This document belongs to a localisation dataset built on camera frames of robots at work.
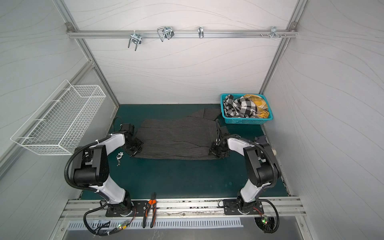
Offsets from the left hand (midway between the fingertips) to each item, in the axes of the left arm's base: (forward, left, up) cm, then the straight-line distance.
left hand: (144, 146), depth 95 cm
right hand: (-2, -44, 0) cm, 44 cm away
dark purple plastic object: (+8, -78, -2) cm, 79 cm away
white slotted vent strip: (-41, -7, -2) cm, 41 cm away
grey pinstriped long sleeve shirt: (+9, -30, -2) cm, 31 cm away
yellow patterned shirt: (+27, -80, +8) cm, 85 cm away
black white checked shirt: (+26, -65, +11) cm, 71 cm away
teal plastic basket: (+19, -67, +5) cm, 70 cm away
